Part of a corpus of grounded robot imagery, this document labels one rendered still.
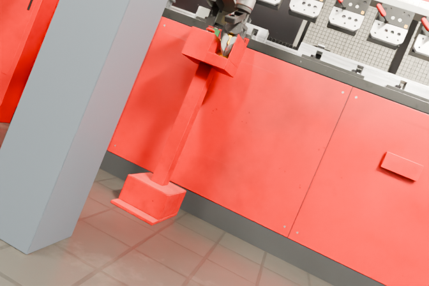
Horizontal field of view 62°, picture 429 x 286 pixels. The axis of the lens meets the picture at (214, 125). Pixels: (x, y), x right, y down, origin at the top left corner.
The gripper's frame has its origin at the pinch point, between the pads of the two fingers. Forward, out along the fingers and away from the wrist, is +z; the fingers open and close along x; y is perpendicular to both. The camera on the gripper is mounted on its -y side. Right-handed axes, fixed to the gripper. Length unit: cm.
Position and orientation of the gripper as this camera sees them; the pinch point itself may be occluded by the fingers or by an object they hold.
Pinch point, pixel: (224, 52)
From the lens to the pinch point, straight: 152.3
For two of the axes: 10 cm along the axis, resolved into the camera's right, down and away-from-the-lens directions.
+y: 3.1, 0.0, 9.5
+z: -3.6, 9.2, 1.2
